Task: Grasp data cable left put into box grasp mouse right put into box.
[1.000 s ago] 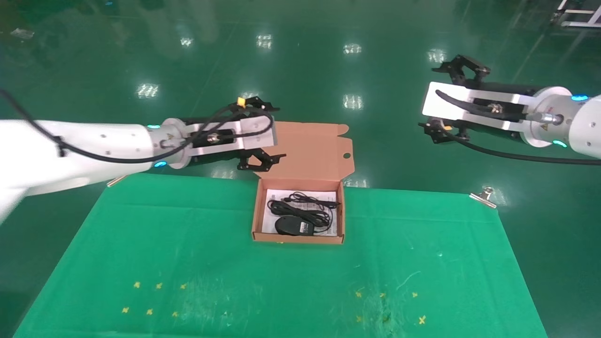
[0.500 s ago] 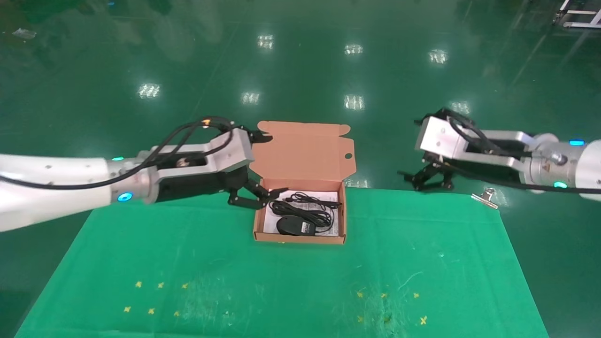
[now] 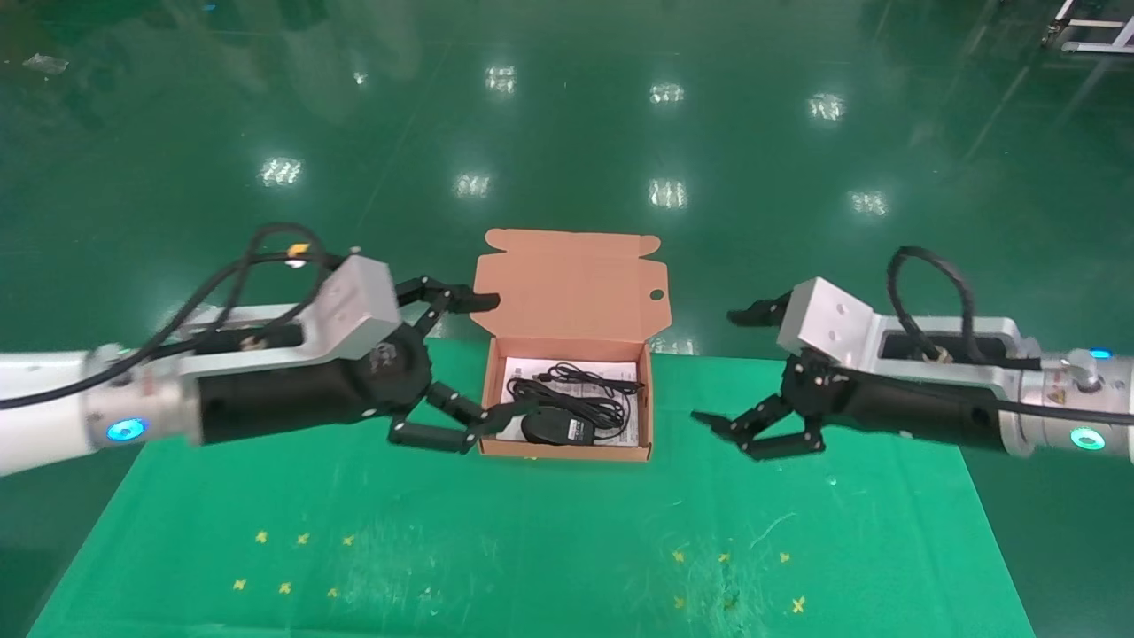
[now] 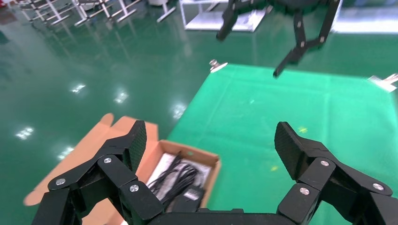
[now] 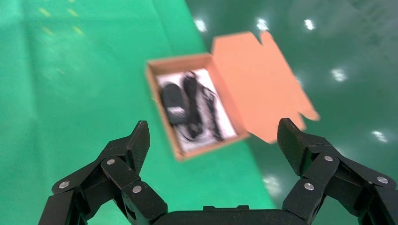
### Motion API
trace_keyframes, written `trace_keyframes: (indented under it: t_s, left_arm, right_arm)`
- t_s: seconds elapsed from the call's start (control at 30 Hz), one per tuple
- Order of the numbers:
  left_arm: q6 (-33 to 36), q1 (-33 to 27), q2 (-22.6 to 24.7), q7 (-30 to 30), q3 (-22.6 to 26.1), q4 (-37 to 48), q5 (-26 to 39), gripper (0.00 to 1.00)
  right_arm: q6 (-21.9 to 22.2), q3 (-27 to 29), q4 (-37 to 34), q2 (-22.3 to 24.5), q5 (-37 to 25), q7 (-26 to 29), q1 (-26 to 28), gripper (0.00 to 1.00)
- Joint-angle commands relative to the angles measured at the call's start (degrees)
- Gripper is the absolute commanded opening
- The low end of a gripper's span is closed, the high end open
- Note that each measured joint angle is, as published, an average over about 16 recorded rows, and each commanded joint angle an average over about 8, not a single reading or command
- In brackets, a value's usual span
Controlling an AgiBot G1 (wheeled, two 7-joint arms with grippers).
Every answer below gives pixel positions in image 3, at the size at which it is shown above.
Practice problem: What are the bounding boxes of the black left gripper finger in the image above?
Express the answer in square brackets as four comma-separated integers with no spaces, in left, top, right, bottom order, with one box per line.
[394,276,502,338]
[387,379,539,455]

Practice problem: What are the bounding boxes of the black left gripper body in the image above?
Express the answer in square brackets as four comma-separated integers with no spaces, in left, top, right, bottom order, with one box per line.
[197,319,434,447]

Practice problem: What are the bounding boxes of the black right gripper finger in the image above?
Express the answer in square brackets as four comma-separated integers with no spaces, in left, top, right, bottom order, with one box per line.
[690,390,827,463]
[726,291,796,329]

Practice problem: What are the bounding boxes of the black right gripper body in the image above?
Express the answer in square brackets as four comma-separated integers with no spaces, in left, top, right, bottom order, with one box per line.
[781,349,1007,448]

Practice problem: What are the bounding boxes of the black wired computer mouse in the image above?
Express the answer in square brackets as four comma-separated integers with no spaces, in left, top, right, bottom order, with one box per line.
[521,362,646,447]

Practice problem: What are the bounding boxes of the open brown cardboard box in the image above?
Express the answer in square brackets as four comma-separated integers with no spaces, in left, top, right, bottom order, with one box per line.
[468,227,672,462]

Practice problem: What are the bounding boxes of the white printed instruction sheet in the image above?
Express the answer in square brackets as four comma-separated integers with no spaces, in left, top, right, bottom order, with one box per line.
[494,354,639,444]

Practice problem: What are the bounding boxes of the green table cloth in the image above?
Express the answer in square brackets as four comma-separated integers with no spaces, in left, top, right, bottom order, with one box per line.
[27,337,1037,638]

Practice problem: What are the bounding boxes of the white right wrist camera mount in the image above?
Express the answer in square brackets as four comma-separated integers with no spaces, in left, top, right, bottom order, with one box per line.
[777,276,1046,392]

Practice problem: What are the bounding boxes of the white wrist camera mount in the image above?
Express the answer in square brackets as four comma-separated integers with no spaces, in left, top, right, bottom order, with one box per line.
[168,255,402,365]
[777,276,1046,392]

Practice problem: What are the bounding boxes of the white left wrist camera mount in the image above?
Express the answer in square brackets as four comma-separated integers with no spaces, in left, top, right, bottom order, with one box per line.
[168,255,402,365]

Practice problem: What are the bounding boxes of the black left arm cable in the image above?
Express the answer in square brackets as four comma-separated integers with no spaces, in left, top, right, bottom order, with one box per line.
[0,222,355,410]

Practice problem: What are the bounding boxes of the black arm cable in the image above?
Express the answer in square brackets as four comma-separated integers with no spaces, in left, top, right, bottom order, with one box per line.
[889,246,1134,428]
[0,222,355,410]

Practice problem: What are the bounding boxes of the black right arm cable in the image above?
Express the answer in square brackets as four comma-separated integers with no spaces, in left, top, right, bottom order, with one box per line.
[889,246,1134,428]

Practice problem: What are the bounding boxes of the white metal frame base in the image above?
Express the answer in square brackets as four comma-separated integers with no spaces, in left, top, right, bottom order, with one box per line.
[1044,0,1134,54]

